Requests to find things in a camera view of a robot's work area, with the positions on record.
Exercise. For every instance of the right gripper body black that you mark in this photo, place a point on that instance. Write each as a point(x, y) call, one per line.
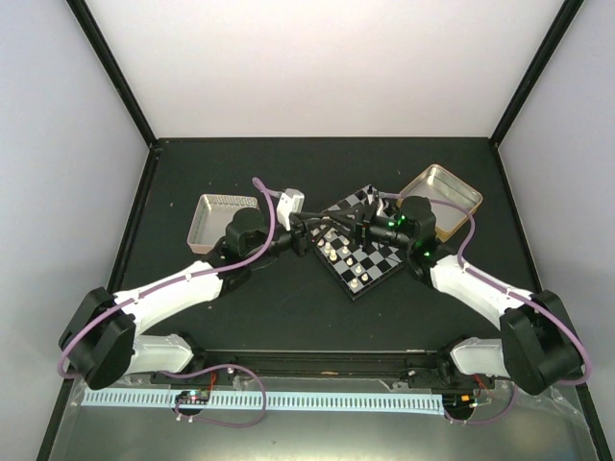
point(363, 233)

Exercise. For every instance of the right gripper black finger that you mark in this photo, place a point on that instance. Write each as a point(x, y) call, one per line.
point(358, 212)
point(343, 225)

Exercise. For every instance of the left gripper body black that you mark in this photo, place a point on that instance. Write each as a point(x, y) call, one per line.
point(300, 245)

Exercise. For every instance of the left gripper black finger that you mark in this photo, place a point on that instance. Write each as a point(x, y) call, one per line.
point(316, 230)
point(313, 215)

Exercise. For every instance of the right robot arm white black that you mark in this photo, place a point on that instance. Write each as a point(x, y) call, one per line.
point(535, 349)

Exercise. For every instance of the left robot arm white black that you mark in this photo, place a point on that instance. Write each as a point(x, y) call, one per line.
point(107, 338)

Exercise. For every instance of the checkered chess board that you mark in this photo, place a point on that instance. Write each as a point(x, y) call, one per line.
point(378, 260)

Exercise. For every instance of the left circuit board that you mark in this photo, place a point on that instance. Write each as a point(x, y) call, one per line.
point(193, 397)

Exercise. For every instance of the circuit board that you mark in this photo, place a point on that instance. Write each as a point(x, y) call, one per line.
point(462, 401)
point(193, 397)

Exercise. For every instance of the right circuit board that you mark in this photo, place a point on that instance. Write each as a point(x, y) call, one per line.
point(462, 401)

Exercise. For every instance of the gold tin box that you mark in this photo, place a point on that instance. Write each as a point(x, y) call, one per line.
point(439, 184)

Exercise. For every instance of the silver tin tray pink rim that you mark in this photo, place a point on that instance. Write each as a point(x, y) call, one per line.
point(212, 214)

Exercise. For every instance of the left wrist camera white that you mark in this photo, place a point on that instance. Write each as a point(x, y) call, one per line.
point(291, 201)

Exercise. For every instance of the black mounting rail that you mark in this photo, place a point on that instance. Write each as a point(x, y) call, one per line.
point(431, 370)

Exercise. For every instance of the light blue slotted cable duct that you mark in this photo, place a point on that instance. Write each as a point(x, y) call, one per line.
point(272, 401)

